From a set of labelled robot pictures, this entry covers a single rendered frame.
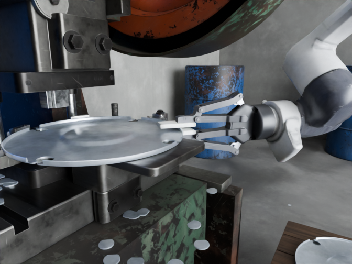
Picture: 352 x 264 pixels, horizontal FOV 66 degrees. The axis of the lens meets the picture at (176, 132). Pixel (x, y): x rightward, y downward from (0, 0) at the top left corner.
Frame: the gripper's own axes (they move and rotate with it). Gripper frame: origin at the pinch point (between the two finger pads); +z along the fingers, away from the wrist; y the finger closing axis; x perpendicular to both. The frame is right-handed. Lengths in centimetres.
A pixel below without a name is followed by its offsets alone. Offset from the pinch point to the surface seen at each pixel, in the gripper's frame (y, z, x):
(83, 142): 0.2, 16.8, 5.2
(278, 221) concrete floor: -78, -88, -66
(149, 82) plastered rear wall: -5, -45, -207
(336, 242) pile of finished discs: -42, -55, -6
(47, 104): 4.4, 22.5, -7.4
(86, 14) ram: 20.0, 14.7, -5.0
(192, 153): -1.0, 1.7, 12.2
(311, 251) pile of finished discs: -42, -45, -5
